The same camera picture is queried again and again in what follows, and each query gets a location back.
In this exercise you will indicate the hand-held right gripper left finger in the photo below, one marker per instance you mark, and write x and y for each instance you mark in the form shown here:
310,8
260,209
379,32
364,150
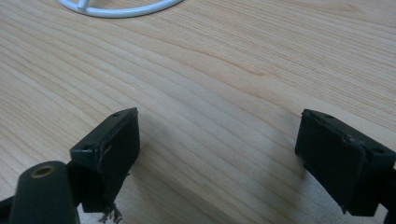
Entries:
115,146

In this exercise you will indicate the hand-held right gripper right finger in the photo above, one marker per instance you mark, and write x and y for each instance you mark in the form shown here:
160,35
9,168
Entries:
339,161

